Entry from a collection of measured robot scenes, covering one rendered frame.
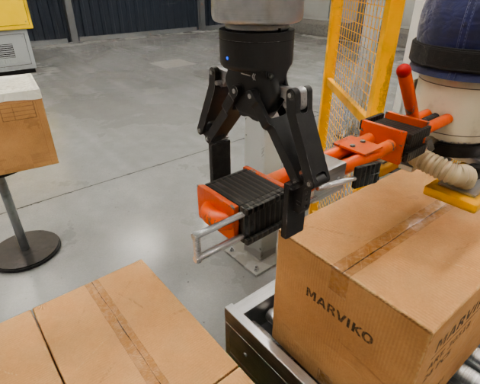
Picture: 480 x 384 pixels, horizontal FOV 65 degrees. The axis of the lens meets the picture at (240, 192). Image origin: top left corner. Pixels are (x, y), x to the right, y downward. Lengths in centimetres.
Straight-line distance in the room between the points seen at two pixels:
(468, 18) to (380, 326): 59
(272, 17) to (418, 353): 66
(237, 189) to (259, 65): 15
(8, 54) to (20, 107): 572
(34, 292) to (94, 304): 102
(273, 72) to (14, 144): 191
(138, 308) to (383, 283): 81
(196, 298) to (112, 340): 90
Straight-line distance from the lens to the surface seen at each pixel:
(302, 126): 37
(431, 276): 90
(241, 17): 36
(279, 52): 38
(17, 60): 788
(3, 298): 244
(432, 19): 85
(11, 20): 776
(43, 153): 222
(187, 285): 217
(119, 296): 139
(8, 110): 214
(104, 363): 123
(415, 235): 101
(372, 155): 62
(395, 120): 76
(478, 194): 83
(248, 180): 47
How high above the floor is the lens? 149
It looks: 30 degrees down
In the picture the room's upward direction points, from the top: straight up
